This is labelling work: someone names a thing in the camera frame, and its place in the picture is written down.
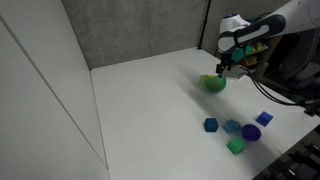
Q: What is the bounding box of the cardboard box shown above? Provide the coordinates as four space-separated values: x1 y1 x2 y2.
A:
244 35 279 75

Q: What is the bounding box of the green bowl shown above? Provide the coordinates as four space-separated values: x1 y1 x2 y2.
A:
203 75 228 95

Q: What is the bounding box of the light blue block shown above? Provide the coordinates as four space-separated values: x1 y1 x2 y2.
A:
222 119 243 135

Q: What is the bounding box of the black stand pole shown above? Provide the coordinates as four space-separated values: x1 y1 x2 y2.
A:
196 0 213 51

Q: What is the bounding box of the bright blue cube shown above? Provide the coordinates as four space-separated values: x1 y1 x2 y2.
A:
255 110 275 128

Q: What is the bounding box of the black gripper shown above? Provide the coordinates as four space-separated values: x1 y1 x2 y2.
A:
214 52 236 76

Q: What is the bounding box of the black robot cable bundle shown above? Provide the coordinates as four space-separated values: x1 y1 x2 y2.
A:
249 75 320 108

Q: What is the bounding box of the purple ball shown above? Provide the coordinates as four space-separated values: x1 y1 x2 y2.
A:
241 123 262 142

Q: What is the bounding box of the green cube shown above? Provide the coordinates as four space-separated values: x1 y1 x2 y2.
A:
226 137 248 156

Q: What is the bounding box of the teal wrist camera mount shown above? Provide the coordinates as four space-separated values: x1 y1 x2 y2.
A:
231 45 257 64

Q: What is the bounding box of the black perforated base board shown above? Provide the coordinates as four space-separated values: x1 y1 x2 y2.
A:
252 124 320 180

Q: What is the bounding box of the dark blue cube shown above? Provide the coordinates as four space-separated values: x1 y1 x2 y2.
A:
203 117 220 133

